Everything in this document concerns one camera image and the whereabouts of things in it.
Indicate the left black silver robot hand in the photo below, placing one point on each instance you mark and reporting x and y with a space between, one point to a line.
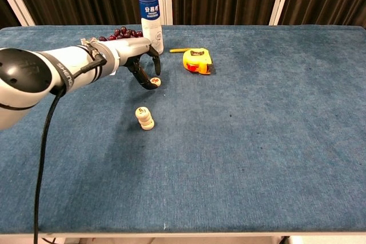
133 49

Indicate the dark red grape bunch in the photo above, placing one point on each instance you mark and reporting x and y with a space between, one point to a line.
124 33

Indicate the white bottle blue cap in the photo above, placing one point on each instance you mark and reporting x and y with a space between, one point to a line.
150 12

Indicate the yellow tape measure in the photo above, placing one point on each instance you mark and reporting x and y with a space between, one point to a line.
197 61

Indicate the blue table cloth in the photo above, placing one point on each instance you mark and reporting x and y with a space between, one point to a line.
228 141

